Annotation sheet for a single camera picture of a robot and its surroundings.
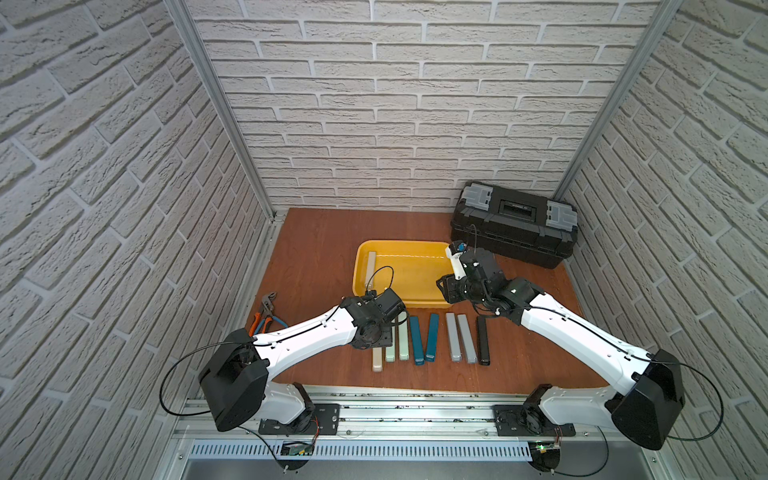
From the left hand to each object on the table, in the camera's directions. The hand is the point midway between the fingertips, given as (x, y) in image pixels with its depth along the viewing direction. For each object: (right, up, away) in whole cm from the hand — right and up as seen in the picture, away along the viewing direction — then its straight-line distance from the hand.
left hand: (385, 335), depth 81 cm
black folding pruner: (+28, -5, +2) cm, 29 cm away
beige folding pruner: (-6, +18, +19) cm, 27 cm away
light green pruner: (+5, -2, +4) cm, 7 cm away
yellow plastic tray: (+8, +17, +22) cm, 29 cm away
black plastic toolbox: (+42, +31, +14) cm, 55 cm away
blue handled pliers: (-37, +4, +10) cm, 39 cm away
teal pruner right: (+14, -4, +7) cm, 16 cm away
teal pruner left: (+9, -3, +4) cm, 10 cm away
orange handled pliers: (-39, +7, +13) cm, 42 cm away
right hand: (+17, +16, -2) cm, 23 cm away
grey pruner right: (+24, -2, +4) cm, 24 cm away
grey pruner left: (+20, -2, +4) cm, 20 cm away
